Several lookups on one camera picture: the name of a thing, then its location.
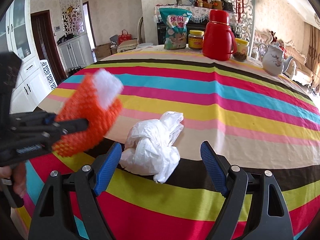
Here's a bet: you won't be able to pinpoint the orange foam net small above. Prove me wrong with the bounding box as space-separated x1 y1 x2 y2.
53 68 124 157

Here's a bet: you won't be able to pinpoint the person's left hand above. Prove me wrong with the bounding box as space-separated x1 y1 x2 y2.
0 163 27 198

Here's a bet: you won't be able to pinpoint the blue white patterned panel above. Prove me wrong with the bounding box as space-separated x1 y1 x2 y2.
40 60 57 90

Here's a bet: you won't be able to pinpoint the white shoe cabinet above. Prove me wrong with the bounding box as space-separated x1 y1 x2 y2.
57 33 94 71

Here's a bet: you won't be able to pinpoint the cardboard box on floor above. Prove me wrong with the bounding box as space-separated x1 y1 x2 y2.
93 43 111 61

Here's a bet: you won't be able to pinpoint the white plastic bag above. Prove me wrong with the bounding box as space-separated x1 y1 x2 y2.
120 111 184 184

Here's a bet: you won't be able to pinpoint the white glass door cabinet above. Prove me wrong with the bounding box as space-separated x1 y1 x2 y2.
1 0 52 113

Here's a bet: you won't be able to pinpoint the striped colourful tablecloth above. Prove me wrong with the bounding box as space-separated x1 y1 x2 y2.
16 46 319 239

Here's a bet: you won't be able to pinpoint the cream side chair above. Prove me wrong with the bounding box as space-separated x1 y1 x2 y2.
117 17 143 53

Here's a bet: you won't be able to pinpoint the red handbag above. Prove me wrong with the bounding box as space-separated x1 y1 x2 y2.
118 29 132 45

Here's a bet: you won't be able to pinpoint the white round stool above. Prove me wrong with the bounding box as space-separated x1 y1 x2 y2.
136 42 153 49

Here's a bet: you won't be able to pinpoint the white carved sofa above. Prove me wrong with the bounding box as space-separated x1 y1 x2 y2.
253 29 314 88

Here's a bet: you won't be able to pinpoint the teal snack bag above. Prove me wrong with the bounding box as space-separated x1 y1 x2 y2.
159 8 192 50

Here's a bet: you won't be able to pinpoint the white porcelain teapot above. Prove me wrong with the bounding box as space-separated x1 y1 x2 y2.
258 42 293 76

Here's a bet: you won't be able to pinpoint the yellow lid jar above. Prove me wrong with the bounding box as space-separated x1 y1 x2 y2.
188 30 204 50

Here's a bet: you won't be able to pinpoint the glass jar dark contents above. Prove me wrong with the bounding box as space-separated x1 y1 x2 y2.
233 38 249 62

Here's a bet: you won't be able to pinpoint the black piano with lace cover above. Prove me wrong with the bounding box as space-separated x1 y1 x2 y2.
153 4 238 46

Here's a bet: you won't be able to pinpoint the red thermos jug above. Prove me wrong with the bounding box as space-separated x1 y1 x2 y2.
202 9 237 61

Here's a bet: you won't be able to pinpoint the black handbag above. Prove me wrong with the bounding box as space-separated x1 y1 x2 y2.
220 0 234 13

